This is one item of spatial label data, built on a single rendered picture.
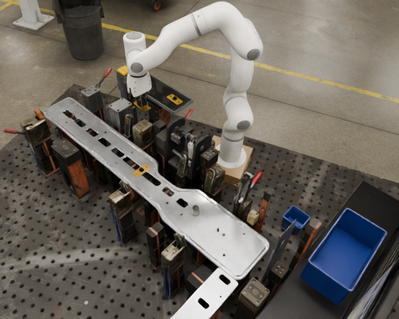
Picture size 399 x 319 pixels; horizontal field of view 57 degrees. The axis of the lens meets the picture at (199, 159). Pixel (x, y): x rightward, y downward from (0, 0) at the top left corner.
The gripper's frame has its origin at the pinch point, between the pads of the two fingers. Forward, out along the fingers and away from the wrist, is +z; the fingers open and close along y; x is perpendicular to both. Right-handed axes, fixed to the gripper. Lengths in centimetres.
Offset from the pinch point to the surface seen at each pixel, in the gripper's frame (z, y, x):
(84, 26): 81, -88, -227
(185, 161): 18.7, -1.7, 27.3
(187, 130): 10.8, -10.4, 18.8
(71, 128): 25.4, 22.2, -33.6
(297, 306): 25, 11, 101
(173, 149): 24.1, -5.8, 14.2
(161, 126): 16.5, -7.2, 4.0
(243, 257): 28, 10, 75
